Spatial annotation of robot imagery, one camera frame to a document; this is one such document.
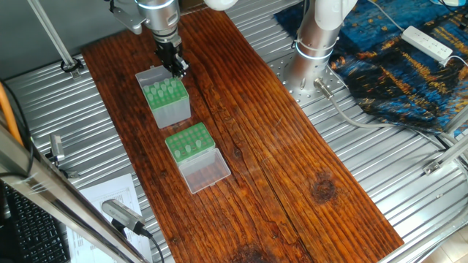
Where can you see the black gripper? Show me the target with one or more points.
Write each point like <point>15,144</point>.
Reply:
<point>167,50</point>

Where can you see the tall green pipette tip holder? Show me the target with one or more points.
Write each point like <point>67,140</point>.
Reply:
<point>170,106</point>

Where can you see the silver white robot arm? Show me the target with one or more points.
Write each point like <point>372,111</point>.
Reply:
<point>161,14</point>

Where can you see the silver pole with clamp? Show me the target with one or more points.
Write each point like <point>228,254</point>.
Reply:
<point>51,33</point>

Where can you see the brown wooden board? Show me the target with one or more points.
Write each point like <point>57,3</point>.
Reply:
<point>292,161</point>

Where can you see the printed white paper sheet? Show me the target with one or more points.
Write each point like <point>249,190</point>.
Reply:
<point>95,193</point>

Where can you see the yellow pole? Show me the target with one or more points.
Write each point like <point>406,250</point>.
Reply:
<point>9,109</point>

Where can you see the black keyboard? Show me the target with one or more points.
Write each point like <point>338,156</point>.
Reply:
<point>29,234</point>

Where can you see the blue patterned cloth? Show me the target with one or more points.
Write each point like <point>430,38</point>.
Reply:
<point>409,88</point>

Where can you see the white power strip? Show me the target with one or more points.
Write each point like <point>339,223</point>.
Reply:
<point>428,42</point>

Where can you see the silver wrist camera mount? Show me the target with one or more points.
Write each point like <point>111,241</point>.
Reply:
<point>126,16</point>

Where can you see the small metal corner bracket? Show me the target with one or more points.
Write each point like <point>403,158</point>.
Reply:
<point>57,148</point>

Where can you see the silver cylindrical camera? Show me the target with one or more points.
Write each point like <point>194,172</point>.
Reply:
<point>121,213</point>

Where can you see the diagonal aluminium frame beam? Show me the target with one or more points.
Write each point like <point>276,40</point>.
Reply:
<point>44,190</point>

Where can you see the silver frame bracket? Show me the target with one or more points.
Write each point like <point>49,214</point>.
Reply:
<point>446,157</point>

